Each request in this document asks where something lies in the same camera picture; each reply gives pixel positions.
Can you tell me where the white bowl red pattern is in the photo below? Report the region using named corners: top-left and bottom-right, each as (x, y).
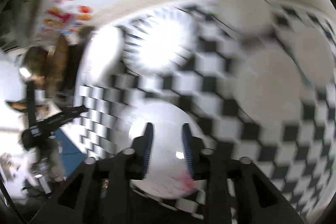
top-left (113, 100), bottom-right (215, 199)

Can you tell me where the white bowl with black rim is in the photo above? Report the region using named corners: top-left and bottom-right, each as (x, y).
top-left (215, 0), bottom-right (272, 40)

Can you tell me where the wooden cutting board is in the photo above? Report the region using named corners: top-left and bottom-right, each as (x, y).
top-left (45, 34), bottom-right (69, 98)

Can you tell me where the white ribbed plate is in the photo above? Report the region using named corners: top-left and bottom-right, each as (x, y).
top-left (83, 24), bottom-right (123, 86)

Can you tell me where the white bowl blue pattern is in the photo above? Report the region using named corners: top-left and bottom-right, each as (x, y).
top-left (233, 48), bottom-right (301, 123)

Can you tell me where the white plate with blue stripes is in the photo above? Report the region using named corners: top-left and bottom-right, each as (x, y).
top-left (122, 7), bottom-right (198, 75)

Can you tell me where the black white checkered mat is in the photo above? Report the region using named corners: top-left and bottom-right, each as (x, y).
top-left (75, 0), bottom-right (335, 217)

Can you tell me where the colourful sticker poster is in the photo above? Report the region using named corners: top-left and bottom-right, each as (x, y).
top-left (33, 0), bottom-right (93, 41)

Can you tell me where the plain white bowl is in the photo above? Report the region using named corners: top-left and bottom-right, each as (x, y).
top-left (292, 27), bottom-right (334, 88)

